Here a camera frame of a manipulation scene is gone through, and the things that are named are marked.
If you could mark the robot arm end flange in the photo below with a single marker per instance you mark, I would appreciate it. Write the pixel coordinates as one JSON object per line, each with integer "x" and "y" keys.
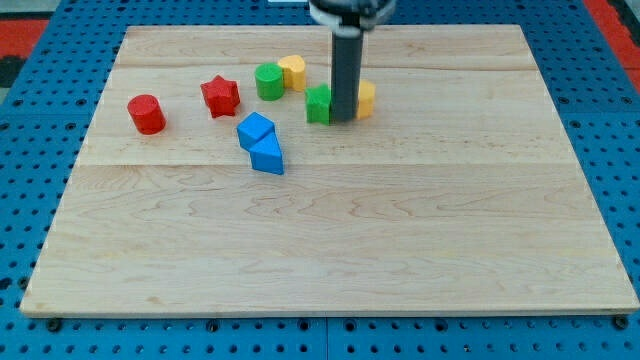
{"x": 362, "y": 15}

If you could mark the green star block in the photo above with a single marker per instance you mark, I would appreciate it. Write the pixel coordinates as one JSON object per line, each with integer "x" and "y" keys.
{"x": 317, "y": 104}

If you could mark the blue cube block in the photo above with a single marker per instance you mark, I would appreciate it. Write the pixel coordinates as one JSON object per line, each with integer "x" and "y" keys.
{"x": 252, "y": 129}

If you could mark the red star block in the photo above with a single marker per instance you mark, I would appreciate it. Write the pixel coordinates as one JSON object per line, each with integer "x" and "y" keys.
{"x": 221, "y": 96}

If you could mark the blue triangular prism block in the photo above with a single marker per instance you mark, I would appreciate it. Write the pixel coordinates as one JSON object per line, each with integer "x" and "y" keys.
{"x": 266, "y": 155}

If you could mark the yellow hexagon block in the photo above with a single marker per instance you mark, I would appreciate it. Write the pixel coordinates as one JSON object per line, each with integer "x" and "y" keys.
{"x": 366, "y": 99}

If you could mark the green cylinder block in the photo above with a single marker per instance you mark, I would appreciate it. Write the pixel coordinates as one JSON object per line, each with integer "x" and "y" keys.
{"x": 269, "y": 80}

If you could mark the yellow heart block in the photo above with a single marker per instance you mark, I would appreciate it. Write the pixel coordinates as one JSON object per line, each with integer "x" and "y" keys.
{"x": 294, "y": 72}

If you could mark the light wooden board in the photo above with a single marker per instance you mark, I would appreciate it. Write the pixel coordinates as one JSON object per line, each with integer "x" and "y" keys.
{"x": 460, "y": 196}

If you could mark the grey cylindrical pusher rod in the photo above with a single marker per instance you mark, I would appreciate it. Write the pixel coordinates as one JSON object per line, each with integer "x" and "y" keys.
{"x": 345, "y": 75}

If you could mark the red cylinder block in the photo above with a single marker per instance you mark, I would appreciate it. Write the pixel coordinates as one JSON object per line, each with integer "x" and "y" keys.
{"x": 146, "y": 114}

